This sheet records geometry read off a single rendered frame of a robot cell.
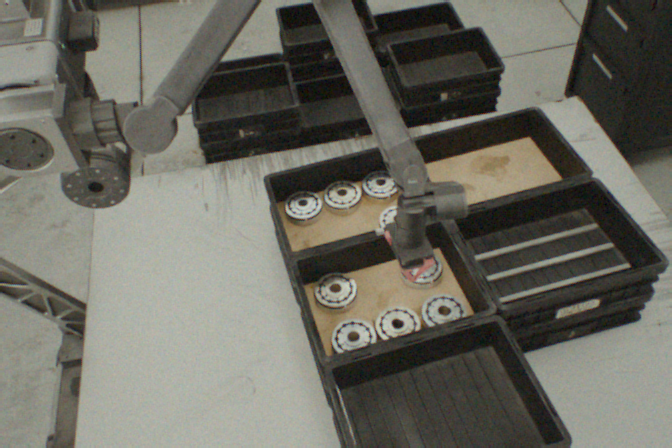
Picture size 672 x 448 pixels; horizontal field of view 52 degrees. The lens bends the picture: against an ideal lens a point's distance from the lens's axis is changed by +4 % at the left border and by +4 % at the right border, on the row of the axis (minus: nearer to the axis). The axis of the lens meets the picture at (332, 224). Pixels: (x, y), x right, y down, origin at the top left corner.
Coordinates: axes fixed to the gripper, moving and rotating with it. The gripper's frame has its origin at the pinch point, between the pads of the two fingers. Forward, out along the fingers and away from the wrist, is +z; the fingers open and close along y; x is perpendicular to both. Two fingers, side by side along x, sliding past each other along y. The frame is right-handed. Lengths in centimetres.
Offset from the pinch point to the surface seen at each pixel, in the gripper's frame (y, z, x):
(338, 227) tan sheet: 35.5, 24.3, 5.2
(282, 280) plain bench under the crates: 33, 38, 22
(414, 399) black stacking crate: -16.7, 24.1, 3.6
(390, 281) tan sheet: 14.1, 23.9, -2.0
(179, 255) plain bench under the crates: 52, 39, 48
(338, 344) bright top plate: -0.6, 21.4, 15.7
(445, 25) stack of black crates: 178, 67, -88
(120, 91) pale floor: 238, 110, 70
